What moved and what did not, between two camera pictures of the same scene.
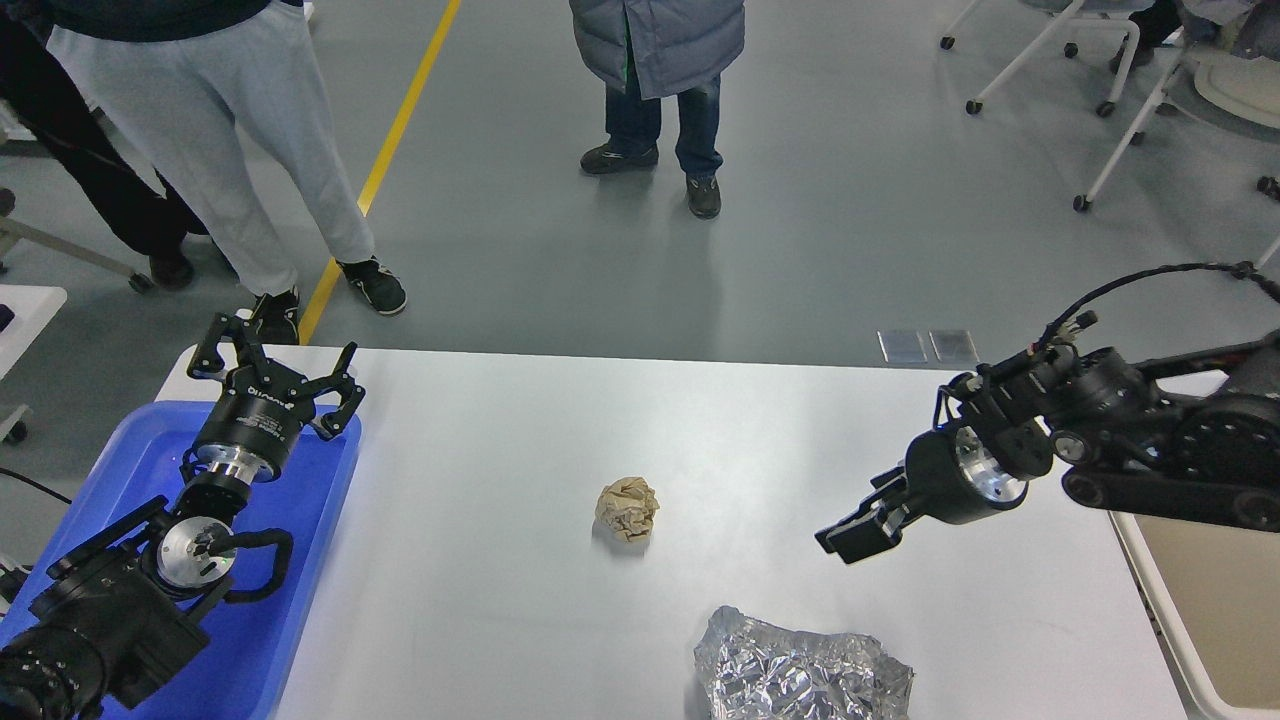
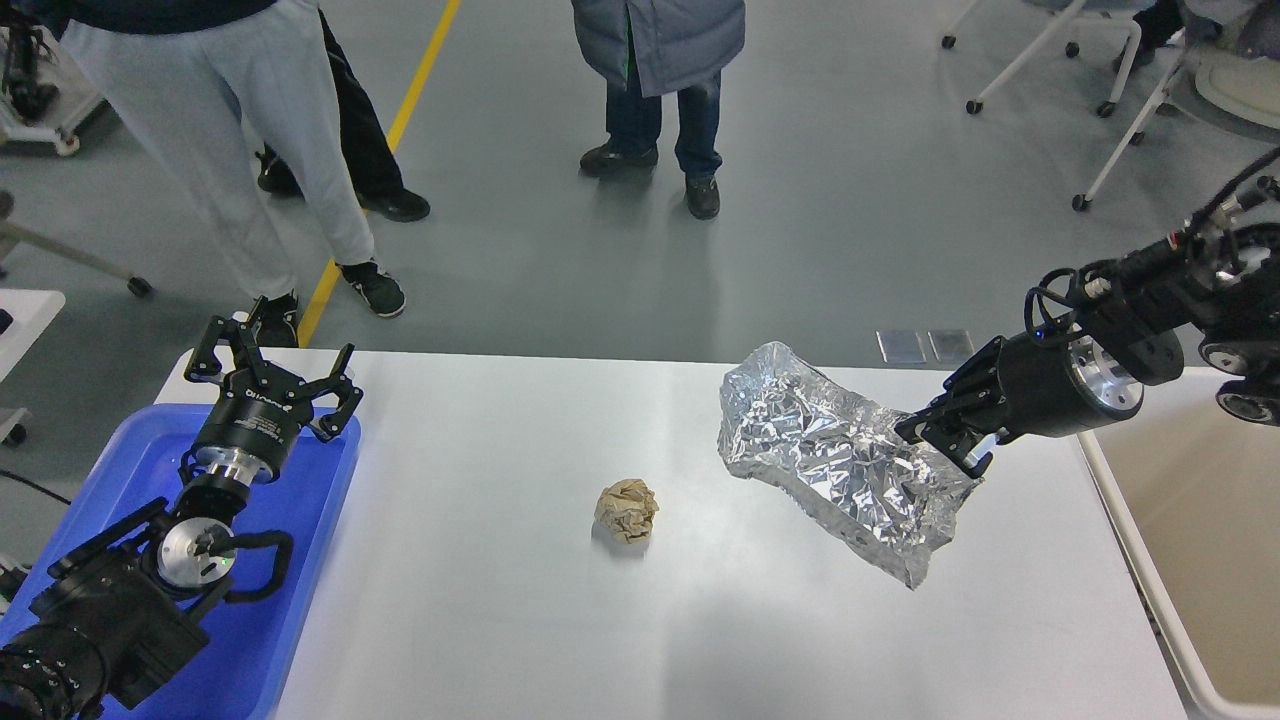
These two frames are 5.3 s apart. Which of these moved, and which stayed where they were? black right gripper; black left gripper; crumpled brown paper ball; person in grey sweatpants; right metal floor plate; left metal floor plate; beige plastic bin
Moved: black right gripper
Stayed: black left gripper; beige plastic bin; crumpled brown paper ball; person in grey sweatpants; left metal floor plate; right metal floor plate
